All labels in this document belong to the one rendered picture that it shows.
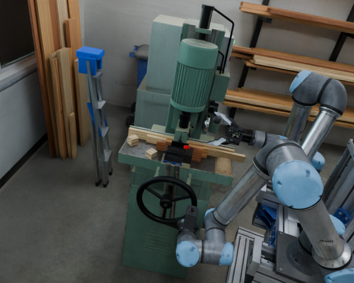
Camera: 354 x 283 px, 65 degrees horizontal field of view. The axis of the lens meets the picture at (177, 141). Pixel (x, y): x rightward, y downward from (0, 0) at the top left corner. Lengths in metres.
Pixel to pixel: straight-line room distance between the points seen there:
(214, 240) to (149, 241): 0.86
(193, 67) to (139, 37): 2.47
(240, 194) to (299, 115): 0.61
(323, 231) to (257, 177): 0.24
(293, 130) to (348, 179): 0.36
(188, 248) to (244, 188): 0.27
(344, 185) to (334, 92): 0.39
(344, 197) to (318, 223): 0.47
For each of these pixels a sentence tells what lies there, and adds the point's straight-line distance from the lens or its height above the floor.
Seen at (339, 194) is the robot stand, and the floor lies 1.06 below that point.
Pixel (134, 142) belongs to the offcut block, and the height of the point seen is 0.92.
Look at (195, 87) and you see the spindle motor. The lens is 1.29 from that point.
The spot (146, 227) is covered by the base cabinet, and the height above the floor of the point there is 0.41.
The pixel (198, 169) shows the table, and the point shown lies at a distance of 1.41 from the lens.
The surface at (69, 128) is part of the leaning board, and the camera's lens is 2.80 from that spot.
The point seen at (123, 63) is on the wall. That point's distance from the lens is 3.82.
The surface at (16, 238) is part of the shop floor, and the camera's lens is 2.30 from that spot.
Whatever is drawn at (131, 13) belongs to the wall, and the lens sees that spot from 3.67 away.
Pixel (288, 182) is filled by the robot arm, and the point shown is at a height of 1.32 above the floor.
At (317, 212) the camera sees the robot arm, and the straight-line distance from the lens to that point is 0.88.
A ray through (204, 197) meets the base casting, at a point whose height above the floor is 0.73.
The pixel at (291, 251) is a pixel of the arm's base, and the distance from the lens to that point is 1.27.
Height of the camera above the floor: 1.71
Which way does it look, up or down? 31 degrees down
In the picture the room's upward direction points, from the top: 11 degrees clockwise
